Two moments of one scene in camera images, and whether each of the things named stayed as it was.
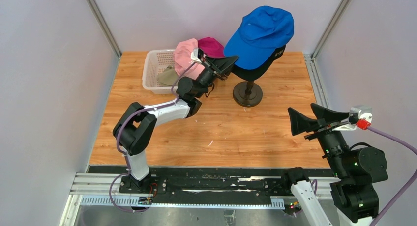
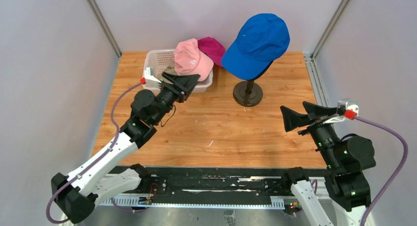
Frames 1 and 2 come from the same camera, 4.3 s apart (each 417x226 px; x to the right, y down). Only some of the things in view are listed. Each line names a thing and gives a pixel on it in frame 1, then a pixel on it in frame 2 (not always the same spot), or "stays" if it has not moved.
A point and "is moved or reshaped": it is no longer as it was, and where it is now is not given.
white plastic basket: (159, 72) stays
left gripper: (223, 66) to (187, 82)
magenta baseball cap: (211, 47) stays
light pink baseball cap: (184, 65) stays
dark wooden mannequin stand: (247, 94) stays
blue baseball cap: (258, 38) is moved or reshaped
